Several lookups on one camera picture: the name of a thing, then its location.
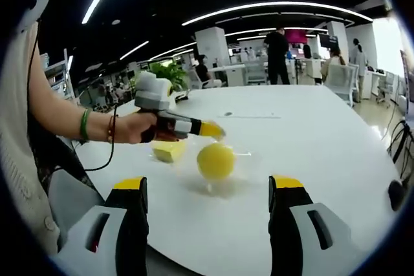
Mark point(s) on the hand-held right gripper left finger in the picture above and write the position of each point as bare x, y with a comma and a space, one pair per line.
97, 243

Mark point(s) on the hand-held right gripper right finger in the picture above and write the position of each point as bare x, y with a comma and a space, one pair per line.
304, 243

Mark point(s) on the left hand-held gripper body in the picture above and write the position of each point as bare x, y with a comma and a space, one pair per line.
153, 95

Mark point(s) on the yellow rectangular silicone block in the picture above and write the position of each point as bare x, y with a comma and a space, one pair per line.
169, 153

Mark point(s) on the yellow round silicone block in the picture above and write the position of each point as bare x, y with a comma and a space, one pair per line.
216, 163

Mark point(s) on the person's left hand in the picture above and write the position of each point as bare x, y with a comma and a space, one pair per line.
136, 127

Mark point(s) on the green potted plant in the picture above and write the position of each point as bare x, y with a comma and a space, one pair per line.
171, 75

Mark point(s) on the yellow round packaged sponge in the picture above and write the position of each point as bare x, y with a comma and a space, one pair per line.
243, 153

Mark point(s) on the dark lace garment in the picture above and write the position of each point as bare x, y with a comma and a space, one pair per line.
48, 159

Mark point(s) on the black round object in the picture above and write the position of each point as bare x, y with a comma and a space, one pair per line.
396, 195

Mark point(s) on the person's beige top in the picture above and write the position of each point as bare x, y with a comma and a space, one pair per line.
19, 127

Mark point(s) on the curved ceiling light strip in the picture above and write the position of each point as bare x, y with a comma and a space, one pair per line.
278, 5

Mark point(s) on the white office chair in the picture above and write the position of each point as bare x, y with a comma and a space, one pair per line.
343, 83
386, 87

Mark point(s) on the small black monitor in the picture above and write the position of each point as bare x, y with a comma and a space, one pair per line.
328, 40

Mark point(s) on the pink wall screen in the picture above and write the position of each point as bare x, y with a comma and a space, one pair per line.
296, 36

